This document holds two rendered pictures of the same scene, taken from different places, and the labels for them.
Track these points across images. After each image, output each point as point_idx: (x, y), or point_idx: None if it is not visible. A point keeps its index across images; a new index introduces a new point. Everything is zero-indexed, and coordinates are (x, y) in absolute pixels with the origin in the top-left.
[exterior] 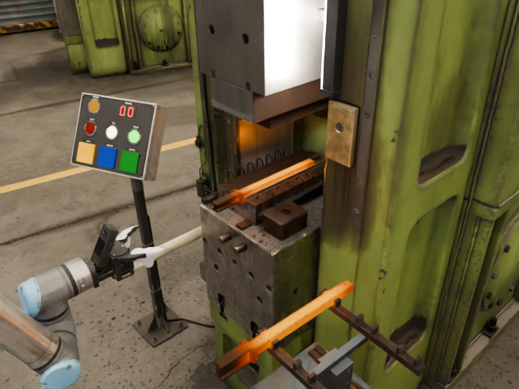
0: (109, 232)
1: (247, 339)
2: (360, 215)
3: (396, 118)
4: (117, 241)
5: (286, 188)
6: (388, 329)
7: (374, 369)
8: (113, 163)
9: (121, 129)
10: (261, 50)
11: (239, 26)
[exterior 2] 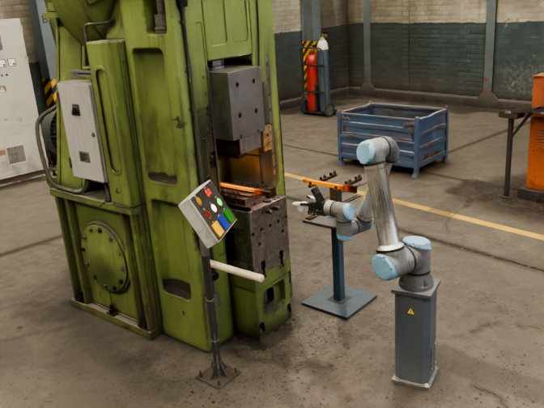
0: (317, 188)
1: (278, 269)
2: (275, 167)
3: (278, 120)
4: (309, 201)
5: (246, 186)
6: None
7: None
8: (227, 222)
9: (214, 202)
10: (262, 112)
11: (253, 106)
